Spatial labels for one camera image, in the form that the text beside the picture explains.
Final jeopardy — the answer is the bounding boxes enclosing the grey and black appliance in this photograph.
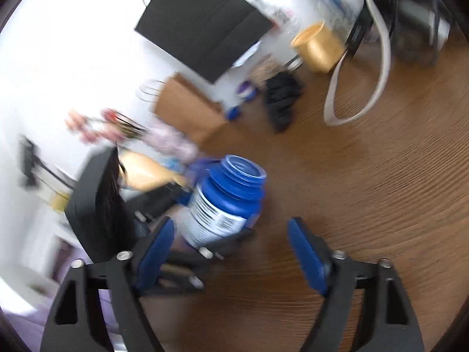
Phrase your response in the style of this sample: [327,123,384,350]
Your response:
[390,0,453,67]

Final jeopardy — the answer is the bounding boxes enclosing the black folded cloth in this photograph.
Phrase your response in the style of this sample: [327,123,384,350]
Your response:
[264,71,305,134]

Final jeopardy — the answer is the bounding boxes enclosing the large black paper bag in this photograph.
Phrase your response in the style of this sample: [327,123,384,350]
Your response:
[134,0,275,84]

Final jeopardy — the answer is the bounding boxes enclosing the person's left forearm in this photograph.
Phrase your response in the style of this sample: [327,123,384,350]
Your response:
[117,152,188,192]

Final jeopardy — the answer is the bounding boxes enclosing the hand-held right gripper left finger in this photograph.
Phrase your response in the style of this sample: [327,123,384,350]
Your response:
[40,217,176,352]

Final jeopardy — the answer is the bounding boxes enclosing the gold cylindrical container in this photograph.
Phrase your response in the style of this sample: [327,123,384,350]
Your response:
[291,21,347,74]

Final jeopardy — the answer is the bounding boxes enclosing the purple cloth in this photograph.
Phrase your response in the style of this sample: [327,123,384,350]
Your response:
[0,249,118,352]

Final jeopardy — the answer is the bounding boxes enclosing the small yellow object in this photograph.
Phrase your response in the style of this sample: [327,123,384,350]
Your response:
[50,192,72,212]

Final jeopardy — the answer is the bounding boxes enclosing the white paper sheet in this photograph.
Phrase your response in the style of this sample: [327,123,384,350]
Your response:
[232,42,261,68]

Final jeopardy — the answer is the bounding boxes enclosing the blue plastic bottle white label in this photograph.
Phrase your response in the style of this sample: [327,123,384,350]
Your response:
[184,154,267,249]

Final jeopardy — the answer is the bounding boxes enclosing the pale floral cloth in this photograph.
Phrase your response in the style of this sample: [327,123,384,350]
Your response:
[147,117,200,164]

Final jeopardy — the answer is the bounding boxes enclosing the brown paper bag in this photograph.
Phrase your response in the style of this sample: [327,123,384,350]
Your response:
[139,72,228,143]

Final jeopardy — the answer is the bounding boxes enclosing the dark wall fixture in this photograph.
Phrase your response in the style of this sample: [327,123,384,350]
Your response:
[18,136,76,191]

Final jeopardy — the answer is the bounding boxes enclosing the clear plastic packaging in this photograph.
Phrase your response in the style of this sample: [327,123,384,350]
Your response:
[253,0,297,32]

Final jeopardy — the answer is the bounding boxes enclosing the small purple object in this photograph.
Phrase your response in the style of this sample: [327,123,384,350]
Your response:
[237,81,256,101]

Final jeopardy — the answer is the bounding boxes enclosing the pink flowers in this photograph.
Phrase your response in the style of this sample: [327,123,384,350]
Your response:
[65,108,147,143]

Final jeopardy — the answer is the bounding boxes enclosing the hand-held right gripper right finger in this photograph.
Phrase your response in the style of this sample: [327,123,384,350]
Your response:
[287,217,426,352]

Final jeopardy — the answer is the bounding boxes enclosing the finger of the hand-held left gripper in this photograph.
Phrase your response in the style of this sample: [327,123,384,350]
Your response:
[145,229,257,297]
[126,185,191,225]

